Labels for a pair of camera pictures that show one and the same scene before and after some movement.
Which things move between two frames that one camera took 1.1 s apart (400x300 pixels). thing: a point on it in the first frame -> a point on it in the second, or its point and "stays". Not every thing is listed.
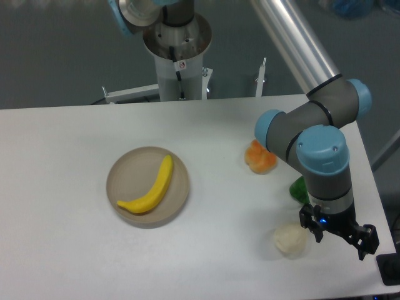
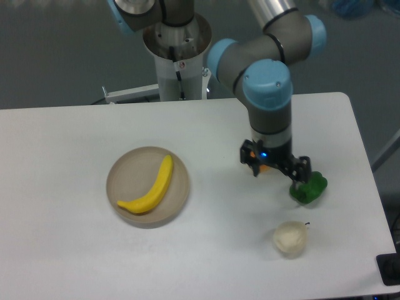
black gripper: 365,239 -> 299,169
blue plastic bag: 352,10 stays
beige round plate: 134,173 stays
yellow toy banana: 152,198 stays
